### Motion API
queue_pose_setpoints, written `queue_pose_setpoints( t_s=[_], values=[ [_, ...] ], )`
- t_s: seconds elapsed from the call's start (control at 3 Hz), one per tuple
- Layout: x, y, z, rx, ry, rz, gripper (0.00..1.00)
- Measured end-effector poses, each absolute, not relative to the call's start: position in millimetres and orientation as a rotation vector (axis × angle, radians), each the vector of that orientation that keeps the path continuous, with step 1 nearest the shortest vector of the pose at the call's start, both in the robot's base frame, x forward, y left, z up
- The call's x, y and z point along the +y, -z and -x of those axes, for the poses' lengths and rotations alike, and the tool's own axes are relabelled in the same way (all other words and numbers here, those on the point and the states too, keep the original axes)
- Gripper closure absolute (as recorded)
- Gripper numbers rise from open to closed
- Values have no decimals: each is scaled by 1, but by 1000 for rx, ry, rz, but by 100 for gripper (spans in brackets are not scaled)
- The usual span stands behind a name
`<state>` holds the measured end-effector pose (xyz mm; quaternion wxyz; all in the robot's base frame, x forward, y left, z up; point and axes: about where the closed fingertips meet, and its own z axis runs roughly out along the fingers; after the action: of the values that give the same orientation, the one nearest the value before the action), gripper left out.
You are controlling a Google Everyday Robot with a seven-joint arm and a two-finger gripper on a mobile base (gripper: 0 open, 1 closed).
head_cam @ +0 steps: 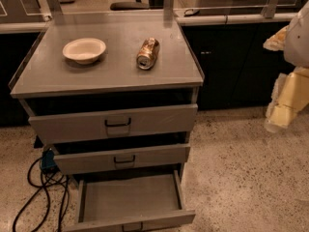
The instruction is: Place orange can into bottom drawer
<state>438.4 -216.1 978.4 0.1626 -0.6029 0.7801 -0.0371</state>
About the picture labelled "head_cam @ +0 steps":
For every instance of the white bowl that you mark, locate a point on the white bowl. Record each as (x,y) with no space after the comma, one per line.
(84,51)

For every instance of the dark lower cabinets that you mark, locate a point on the dark lower cabinets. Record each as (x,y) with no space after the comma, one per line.
(238,71)

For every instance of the grey drawer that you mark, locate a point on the grey drawer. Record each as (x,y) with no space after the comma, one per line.
(86,126)
(122,159)
(137,202)

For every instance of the orange soda can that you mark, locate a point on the orange soda can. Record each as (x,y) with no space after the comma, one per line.
(147,54)

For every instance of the bottom grey drawer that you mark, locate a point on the bottom grey drawer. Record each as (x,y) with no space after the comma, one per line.
(137,202)

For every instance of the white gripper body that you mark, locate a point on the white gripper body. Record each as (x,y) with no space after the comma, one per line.
(298,43)

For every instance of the black office chair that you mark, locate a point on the black office chair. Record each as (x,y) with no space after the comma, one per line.
(129,5)

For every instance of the middle grey drawer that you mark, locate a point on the middle grey drawer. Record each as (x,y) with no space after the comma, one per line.
(122,159)

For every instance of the top grey drawer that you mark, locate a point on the top grey drawer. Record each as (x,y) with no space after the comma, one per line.
(86,126)

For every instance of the grey drawer cabinet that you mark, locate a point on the grey drawer cabinet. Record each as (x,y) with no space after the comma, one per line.
(51,84)

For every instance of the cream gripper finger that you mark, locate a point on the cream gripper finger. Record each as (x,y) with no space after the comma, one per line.
(289,96)
(277,41)

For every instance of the blue power box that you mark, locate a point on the blue power box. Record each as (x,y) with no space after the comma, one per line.
(48,164)

